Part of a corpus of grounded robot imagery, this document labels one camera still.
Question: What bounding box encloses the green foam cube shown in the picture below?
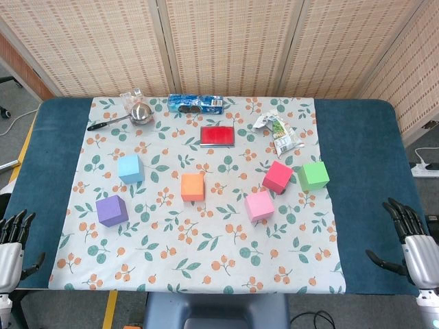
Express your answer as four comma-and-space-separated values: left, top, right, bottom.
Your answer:
296, 161, 331, 192

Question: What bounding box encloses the blue cookie package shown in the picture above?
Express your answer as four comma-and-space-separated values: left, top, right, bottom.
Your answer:
167, 93, 225, 114

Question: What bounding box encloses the red flat case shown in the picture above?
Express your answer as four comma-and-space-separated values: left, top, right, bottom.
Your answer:
200, 125, 236, 148

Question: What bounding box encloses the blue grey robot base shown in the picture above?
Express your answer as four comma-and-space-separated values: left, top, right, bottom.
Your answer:
143, 293, 291, 329

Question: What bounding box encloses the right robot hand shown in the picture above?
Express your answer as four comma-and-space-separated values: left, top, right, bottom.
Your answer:
365, 197, 439, 291

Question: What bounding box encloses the red foam cube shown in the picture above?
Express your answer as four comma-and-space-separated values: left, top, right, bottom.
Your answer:
262, 160, 294, 195

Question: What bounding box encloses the light blue foam cube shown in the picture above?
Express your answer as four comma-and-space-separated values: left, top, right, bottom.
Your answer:
117, 154, 145, 185

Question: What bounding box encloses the crumpled green white snack bag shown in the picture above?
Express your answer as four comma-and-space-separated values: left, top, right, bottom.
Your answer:
253, 109, 305, 159

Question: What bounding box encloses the bamboo folding screen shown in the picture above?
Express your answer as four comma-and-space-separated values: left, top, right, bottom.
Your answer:
0, 0, 439, 138

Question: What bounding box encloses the pink foam cube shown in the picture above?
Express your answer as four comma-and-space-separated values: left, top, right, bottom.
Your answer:
244, 190, 275, 223

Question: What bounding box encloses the white power strip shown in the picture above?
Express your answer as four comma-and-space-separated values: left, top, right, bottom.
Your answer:
411, 162, 439, 178

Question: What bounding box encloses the black office chair base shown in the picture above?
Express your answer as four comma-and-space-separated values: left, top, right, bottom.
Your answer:
0, 75, 23, 120

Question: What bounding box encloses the dark blue table cover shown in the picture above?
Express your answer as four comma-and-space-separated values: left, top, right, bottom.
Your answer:
0, 97, 429, 297

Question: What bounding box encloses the orange foam cube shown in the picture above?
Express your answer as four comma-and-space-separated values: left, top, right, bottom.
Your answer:
180, 173, 206, 202

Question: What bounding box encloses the purple foam cube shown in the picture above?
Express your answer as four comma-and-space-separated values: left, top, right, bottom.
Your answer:
95, 195, 130, 228

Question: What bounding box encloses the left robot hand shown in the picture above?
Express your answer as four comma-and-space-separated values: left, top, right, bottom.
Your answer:
0, 208, 47, 294

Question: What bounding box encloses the steel ladle black handle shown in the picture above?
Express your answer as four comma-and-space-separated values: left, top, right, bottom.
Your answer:
86, 103, 154, 132

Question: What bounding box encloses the white floor cable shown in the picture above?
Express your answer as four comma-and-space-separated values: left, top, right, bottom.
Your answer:
0, 108, 38, 136

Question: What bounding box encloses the floral print tablecloth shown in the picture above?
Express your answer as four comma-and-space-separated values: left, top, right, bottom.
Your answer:
47, 97, 346, 295

